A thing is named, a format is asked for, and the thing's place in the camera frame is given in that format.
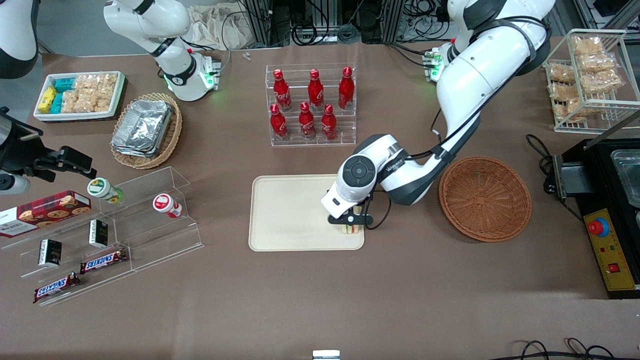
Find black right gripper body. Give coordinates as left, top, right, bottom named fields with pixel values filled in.
left=0, top=107, right=59, bottom=183

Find beige plastic tray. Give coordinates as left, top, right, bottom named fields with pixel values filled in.
left=248, top=173, right=365, bottom=252

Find oval light wicker basket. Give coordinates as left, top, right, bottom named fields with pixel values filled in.
left=110, top=92, right=183, bottom=170

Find round brown wicker basket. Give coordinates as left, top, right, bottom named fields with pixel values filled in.
left=438, top=156, right=533, bottom=243

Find green lid cup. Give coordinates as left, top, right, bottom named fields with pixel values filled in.
left=87, top=177, right=124, bottom=204

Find grey cylinder end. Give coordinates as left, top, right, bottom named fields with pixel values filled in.
left=0, top=172, right=32, bottom=196

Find white rectangular bin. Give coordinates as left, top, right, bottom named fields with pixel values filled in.
left=33, top=71, right=126, bottom=122

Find yellow snack box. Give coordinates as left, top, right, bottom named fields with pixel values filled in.
left=38, top=86, right=58, bottom=114

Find red cookie box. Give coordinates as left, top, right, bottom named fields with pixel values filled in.
left=0, top=190, right=92, bottom=239

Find small black box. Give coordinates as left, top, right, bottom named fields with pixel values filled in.
left=38, top=239, right=63, bottom=268
left=89, top=219, right=109, bottom=249

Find stack of foil trays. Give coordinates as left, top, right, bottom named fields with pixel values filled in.
left=111, top=99, right=174, bottom=159

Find clear acrylic bottle rack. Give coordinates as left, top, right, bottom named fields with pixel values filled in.
left=265, top=62, right=357, bottom=147

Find red cola bottle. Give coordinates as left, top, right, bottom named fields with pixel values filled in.
left=307, top=69, right=325, bottom=112
left=298, top=101, right=317, bottom=140
left=320, top=104, right=338, bottom=141
left=273, top=69, right=293, bottom=112
left=269, top=103, right=289, bottom=141
left=338, top=66, right=355, bottom=111

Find red lid cup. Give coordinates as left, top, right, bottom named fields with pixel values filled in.
left=152, top=193, right=183, bottom=219

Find clear acrylic stepped shelf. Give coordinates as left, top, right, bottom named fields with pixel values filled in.
left=0, top=166, right=205, bottom=307

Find Snickers bar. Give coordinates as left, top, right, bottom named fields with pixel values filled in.
left=33, top=272, right=81, bottom=304
left=80, top=248, right=129, bottom=274

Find beige cloth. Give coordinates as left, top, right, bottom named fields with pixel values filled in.
left=186, top=4, right=252, bottom=51

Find clear fried snack packet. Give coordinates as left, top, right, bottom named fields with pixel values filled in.
left=549, top=82, right=581, bottom=102
left=554, top=98, right=601, bottom=124
left=548, top=63, right=576, bottom=84
left=572, top=38, right=604, bottom=56
left=582, top=70, right=624, bottom=94
left=577, top=52, right=619, bottom=74

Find black machine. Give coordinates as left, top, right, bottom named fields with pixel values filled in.
left=552, top=135, right=640, bottom=300

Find clear plastic container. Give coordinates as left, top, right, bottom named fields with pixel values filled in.
left=610, top=149, right=640, bottom=209

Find aluminium frame with cables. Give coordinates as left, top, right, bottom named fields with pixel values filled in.
left=242, top=0, right=451, bottom=46

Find black power cable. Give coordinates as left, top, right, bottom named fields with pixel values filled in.
left=525, top=133, right=585, bottom=222

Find black floor cables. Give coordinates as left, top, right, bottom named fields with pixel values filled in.
left=500, top=337, right=640, bottom=360

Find white wire rack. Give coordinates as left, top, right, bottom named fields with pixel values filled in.
left=542, top=28, right=640, bottom=134

